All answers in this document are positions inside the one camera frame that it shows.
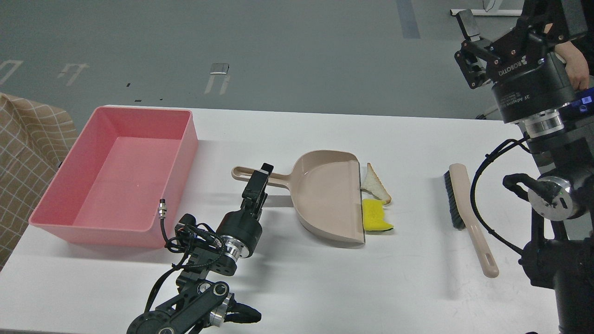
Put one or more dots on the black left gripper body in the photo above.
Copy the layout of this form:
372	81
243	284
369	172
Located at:
240	231

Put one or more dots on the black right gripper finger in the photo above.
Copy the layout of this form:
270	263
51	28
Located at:
476	52
552	22

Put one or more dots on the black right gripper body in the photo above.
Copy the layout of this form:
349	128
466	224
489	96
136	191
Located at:
528	77

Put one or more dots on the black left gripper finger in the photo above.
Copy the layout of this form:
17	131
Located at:
252	194
263	179

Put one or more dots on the beige plastic dustpan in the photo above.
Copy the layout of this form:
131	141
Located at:
324	187

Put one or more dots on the triangular toast slice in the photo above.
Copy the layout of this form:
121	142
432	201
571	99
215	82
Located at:
373	185

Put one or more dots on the yellow green sponge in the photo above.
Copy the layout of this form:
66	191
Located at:
374	216

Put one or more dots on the beige hand brush black bristles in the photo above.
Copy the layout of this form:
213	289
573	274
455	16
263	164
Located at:
458	186

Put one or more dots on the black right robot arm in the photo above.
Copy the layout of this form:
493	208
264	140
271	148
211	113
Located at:
550	259

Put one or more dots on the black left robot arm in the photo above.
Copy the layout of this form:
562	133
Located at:
183	300

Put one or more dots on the pink plastic bin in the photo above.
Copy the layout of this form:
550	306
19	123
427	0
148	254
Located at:
108	188

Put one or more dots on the seated person's hand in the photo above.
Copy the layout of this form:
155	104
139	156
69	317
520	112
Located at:
576	65

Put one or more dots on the white table base bar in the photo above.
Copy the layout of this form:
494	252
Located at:
497	12

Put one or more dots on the silver floor socket plate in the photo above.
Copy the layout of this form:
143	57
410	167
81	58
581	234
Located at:
219	69

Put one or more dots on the beige checkered cloth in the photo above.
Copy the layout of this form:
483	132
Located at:
34	140

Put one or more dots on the white frame chair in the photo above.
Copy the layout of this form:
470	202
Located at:
491	113

